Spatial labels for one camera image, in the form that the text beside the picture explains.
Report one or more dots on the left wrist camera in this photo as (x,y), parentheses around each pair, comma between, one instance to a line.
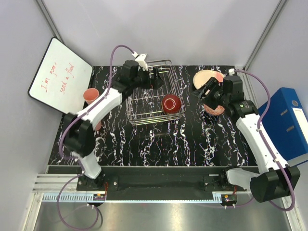
(141,60)

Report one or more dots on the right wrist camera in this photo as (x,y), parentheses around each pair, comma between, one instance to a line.
(232,71)

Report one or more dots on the salmon pink plastic cup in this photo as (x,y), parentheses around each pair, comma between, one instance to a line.
(98,126)

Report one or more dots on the blue white patterned bowl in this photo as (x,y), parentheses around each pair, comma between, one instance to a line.
(218,111)

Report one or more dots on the white slotted cable duct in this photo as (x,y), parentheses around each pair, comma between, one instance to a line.
(74,197)

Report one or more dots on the pink rimmed ceramic plate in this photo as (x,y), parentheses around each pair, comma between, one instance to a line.
(201,77)

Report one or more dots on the white dry erase board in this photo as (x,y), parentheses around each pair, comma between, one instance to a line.
(61,79)

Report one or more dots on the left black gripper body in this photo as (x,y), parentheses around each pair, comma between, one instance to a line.
(144,81)

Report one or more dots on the red lacquer bowl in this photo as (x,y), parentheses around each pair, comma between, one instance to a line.
(171,104)

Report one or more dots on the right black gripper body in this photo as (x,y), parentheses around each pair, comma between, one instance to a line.
(215,97)

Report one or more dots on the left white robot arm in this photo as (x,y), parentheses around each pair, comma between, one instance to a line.
(78,131)

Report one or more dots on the metal wire dish rack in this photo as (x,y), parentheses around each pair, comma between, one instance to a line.
(144,106)

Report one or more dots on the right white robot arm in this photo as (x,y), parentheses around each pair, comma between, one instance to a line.
(275,178)

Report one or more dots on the blue ring binder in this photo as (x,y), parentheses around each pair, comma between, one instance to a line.
(286,123)

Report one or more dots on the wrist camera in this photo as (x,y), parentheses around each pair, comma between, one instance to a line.
(232,71)
(141,60)

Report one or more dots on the light pink plastic cup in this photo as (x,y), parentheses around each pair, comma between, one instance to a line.
(90,95)

